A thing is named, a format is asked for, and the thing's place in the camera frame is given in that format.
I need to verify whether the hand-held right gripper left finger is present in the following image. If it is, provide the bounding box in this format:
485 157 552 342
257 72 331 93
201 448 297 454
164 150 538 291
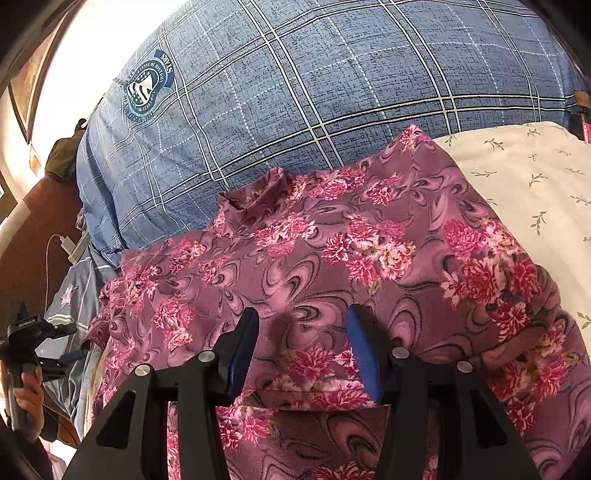
62 307 260 480

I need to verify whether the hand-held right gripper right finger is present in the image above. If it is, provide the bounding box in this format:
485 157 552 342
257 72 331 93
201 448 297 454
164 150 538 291
345 304 541 480

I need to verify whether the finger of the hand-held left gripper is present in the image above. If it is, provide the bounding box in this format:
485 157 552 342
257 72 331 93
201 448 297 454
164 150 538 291
39 348 90 379

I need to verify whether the purple floral garment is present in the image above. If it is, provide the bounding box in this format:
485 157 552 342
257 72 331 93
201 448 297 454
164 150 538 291
85 124 591 480

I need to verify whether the person's left forearm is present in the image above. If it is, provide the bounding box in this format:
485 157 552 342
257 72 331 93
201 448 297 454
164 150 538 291
0 415 57 480

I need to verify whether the person's left hand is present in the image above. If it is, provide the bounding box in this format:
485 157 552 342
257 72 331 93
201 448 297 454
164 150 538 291
13 368 46 441

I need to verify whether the grey star-print cloth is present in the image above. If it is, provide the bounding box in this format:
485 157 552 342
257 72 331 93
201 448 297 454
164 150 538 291
44 249 123 444

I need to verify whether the brown wooden headboard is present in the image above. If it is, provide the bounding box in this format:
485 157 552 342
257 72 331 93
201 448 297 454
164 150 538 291
0 178 93 324

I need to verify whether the dark olive cloth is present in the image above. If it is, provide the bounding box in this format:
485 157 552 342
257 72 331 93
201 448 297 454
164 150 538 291
44 119 88 183

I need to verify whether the white leaf-print bedsheet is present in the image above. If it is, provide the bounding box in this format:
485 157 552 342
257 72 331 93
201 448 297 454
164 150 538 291
434 121 591 326

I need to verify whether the blue plaid quilt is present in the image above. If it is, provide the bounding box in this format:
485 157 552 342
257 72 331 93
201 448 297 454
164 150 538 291
76 0 587 268

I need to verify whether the dark bottle red label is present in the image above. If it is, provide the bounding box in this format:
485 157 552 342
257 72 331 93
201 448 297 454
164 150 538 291
570 90 591 140

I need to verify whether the white charger cable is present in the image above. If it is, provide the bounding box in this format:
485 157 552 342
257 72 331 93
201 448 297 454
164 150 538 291
45 234 81 315

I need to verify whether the wooden picture frame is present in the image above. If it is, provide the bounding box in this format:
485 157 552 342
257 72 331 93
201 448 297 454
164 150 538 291
7 28 70 145

